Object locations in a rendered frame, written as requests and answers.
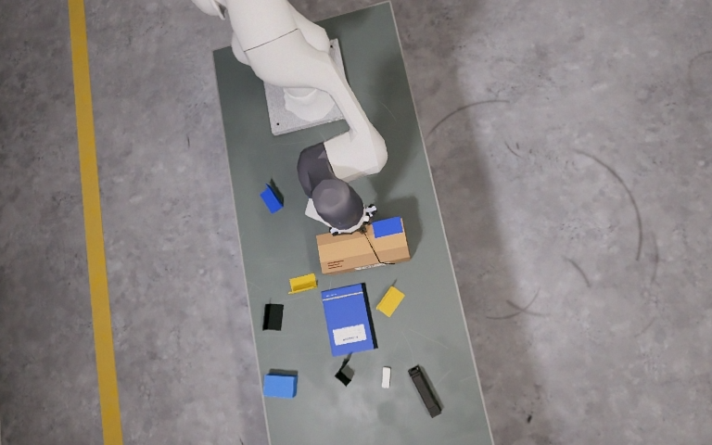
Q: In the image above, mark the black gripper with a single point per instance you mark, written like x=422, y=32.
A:
x=370, y=211

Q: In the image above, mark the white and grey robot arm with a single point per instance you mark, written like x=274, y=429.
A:
x=293, y=53

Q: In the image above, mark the blue rectangular block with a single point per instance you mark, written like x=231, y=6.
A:
x=280, y=385

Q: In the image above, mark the brown cardboard box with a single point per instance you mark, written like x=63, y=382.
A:
x=349, y=253

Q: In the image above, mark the blue notebook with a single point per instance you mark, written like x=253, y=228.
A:
x=349, y=320

